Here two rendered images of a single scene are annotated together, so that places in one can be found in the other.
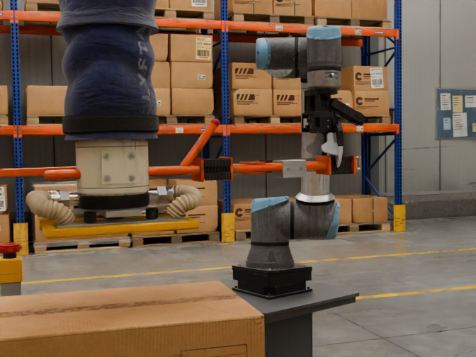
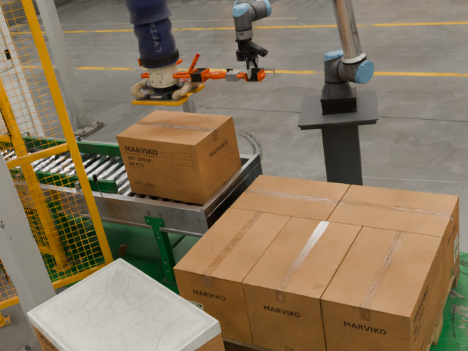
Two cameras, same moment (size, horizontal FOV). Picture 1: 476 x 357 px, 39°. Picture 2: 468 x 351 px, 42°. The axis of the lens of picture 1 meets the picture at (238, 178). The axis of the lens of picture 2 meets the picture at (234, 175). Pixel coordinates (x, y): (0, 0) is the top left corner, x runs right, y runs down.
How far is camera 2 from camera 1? 2.86 m
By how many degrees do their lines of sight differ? 56
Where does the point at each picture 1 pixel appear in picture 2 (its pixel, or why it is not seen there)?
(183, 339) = (170, 147)
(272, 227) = (329, 73)
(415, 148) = not seen: outside the picture
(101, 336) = (146, 141)
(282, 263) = (333, 94)
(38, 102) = not seen: outside the picture
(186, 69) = not seen: outside the picture
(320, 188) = (348, 53)
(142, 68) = (155, 38)
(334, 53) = (239, 23)
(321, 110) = (243, 49)
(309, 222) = (345, 73)
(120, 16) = (139, 21)
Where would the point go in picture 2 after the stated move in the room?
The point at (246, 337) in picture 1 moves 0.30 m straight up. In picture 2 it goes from (190, 152) to (179, 102)
